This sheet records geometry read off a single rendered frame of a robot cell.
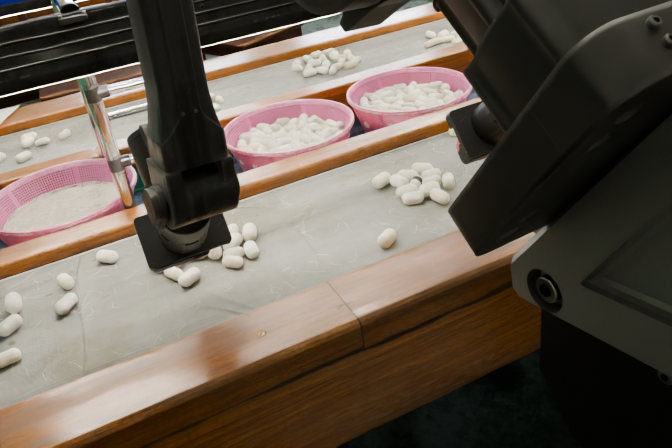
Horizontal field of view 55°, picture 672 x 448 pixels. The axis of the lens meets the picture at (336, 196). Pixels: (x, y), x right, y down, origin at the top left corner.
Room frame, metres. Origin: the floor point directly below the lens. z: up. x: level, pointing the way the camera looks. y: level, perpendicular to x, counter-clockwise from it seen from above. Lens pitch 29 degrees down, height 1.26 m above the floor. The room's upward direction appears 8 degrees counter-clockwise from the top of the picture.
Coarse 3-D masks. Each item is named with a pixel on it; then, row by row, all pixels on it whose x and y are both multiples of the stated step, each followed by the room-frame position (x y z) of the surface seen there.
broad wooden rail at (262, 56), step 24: (384, 24) 1.87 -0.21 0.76; (408, 24) 1.88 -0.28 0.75; (264, 48) 1.80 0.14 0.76; (288, 48) 1.77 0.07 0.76; (312, 48) 1.77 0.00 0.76; (216, 72) 1.66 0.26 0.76; (240, 72) 1.69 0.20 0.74; (72, 96) 1.62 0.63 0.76; (120, 96) 1.57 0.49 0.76; (144, 96) 1.59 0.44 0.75; (24, 120) 1.49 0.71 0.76; (48, 120) 1.51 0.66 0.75
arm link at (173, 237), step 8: (192, 224) 0.59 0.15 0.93; (200, 224) 0.59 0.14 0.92; (208, 224) 0.61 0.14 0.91; (168, 232) 0.59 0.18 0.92; (176, 232) 0.58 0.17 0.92; (184, 232) 0.58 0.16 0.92; (192, 232) 0.58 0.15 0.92; (200, 232) 0.59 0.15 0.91; (176, 240) 0.60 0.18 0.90; (184, 240) 0.60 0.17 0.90; (192, 240) 0.61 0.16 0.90
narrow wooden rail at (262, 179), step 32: (384, 128) 1.13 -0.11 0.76; (416, 128) 1.11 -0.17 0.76; (448, 128) 1.13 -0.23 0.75; (288, 160) 1.05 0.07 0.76; (320, 160) 1.03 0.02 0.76; (352, 160) 1.05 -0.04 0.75; (256, 192) 0.98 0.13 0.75; (96, 224) 0.92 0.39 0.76; (128, 224) 0.91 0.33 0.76; (0, 256) 0.86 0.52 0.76; (32, 256) 0.85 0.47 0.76; (64, 256) 0.87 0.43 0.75
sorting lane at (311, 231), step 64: (320, 192) 0.96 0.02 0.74; (384, 192) 0.93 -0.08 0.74; (448, 192) 0.90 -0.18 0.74; (128, 256) 0.85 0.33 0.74; (320, 256) 0.77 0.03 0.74; (384, 256) 0.75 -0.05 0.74; (0, 320) 0.73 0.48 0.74; (64, 320) 0.71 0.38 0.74; (128, 320) 0.69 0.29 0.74; (192, 320) 0.67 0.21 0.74; (0, 384) 0.60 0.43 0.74; (64, 384) 0.58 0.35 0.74
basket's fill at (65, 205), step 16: (48, 192) 1.14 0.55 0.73; (64, 192) 1.12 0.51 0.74; (80, 192) 1.13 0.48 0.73; (96, 192) 1.11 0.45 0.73; (112, 192) 1.10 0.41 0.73; (32, 208) 1.08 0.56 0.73; (48, 208) 1.06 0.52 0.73; (64, 208) 1.06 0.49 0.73; (80, 208) 1.04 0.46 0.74; (96, 208) 1.03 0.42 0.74; (16, 224) 1.02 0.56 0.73; (32, 224) 1.00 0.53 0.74; (48, 224) 1.00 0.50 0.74
